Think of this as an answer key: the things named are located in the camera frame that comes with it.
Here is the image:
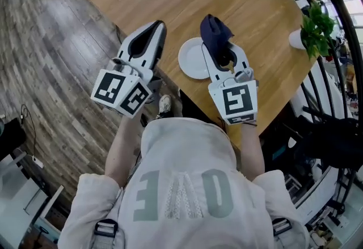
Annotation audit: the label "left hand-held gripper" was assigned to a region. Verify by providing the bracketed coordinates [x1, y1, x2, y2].
[90, 20, 168, 120]

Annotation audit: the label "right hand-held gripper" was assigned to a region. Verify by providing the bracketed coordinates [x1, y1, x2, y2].
[201, 41, 259, 126]

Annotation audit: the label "dark blue cloth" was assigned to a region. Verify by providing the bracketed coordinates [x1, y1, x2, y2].
[199, 14, 236, 69]

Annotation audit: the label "white round plate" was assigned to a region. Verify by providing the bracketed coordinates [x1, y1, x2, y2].
[178, 37, 218, 81]

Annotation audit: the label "person's left forearm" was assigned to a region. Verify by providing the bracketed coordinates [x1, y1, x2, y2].
[104, 113, 144, 188]

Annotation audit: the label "person's right forearm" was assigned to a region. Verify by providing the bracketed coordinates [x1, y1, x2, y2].
[240, 122, 267, 183]

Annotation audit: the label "person's black trousers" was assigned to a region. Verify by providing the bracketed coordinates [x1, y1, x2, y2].
[140, 88, 219, 127]

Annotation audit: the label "person's white shoe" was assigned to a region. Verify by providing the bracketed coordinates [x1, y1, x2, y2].
[157, 94, 173, 115]

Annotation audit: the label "white plant vase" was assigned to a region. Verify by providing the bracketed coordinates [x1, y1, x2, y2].
[288, 29, 307, 50]

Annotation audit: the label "green leafy plant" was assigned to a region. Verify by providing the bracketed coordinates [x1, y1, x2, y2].
[299, 0, 336, 59]

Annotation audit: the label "person's white printed shirt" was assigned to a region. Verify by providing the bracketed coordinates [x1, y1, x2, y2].
[57, 116, 310, 249]

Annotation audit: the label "black spindle-back chair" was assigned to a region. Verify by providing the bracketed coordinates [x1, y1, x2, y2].
[262, 0, 363, 78]
[292, 53, 363, 175]

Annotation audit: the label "white power adapter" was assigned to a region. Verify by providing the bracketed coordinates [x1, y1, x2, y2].
[32, 156, 45, 170]

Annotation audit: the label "white cabinet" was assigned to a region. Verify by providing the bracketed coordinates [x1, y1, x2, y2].
[293, 164, 352, 218]

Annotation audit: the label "white desk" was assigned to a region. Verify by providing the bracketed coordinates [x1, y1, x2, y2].
[0, 153, 65, 233]

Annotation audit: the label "black floor cable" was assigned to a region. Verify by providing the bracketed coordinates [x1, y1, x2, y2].
[20, 104, 39, 159]

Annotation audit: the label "black strap buckle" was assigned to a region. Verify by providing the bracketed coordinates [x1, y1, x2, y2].
[271, 217, 292, 237]
[94, 218, 119, 239]

